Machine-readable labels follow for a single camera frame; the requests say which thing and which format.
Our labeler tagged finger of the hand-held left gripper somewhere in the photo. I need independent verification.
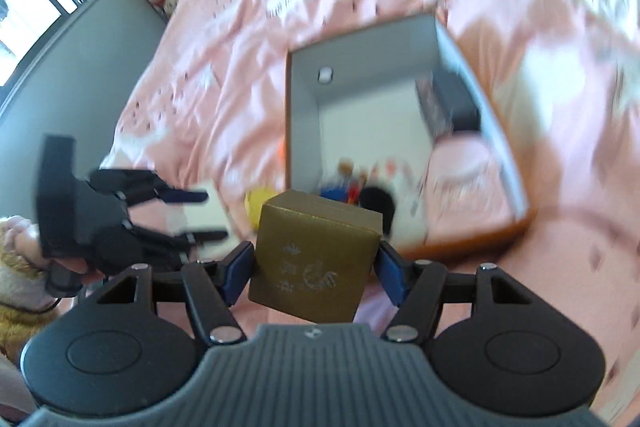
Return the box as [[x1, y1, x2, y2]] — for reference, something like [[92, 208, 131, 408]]
[[89, 169, 211, 208], [97, 222, 230, 269]]

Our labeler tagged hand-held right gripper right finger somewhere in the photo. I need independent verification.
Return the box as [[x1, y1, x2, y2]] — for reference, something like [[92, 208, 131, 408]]
[[374, 241, 536, 344]]

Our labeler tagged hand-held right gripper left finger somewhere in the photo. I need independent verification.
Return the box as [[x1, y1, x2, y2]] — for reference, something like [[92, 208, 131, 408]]
[[95, 241, 257, 346]]

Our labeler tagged white paper box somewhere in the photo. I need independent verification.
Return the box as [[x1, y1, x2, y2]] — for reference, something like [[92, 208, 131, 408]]
[[181, 181, 235, 239]]

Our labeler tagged gold cardboard box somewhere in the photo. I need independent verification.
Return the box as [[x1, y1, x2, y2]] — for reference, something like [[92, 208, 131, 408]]
[[247, 189, 384, 324]]

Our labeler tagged pink box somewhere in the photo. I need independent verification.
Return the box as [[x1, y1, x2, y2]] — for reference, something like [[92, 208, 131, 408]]
[[426, 134, 505, 230]]

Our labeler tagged white storage box orange rim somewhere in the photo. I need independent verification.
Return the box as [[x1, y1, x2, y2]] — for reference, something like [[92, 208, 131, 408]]
[[284, 9, 537, 264]]

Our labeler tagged person's left hand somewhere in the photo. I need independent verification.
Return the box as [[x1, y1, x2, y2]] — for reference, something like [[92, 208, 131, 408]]
[[49, 256, 108, 289]]

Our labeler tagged yellow toy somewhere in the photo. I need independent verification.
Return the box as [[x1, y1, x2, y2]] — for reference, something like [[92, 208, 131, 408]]
[[244, 189, 277, 222]]

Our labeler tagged pink printed blanket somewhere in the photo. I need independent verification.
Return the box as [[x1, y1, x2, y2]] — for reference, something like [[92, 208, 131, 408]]
[[97, 0, 640, 427]]

